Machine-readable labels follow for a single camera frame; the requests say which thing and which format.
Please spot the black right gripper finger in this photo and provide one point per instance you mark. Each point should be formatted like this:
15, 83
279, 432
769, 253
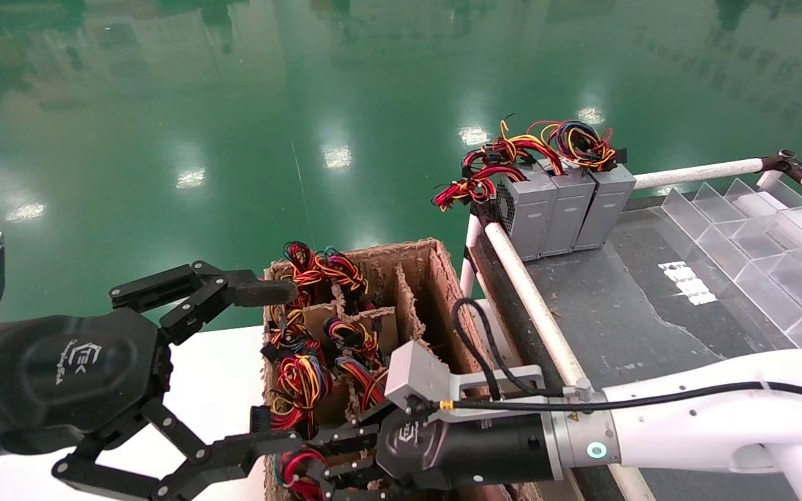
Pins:
352, 433
359, 480

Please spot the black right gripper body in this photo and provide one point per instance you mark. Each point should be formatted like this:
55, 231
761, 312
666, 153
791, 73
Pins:
477, 449

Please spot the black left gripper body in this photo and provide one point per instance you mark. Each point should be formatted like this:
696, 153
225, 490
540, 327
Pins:
60, 376

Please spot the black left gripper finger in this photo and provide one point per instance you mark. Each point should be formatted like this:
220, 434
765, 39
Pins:
227, 452
206, 285

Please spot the brown cardboard divider box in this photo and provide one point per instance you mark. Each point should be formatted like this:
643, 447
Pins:
443, 299

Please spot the white label sticker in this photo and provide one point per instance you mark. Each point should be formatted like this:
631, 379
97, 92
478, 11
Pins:
688, 284

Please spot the clear acrylic divider tray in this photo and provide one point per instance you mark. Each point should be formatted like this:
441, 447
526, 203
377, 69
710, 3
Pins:
742, 250

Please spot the black pipe joint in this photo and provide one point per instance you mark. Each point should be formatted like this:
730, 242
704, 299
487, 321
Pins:
787, 165

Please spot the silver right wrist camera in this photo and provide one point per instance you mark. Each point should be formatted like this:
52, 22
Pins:
418, 372

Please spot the long white pipe rail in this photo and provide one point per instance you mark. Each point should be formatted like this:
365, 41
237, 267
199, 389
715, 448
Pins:
533, 299

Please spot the white pipe post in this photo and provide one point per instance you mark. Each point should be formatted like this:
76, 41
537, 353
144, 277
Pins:
472, 257

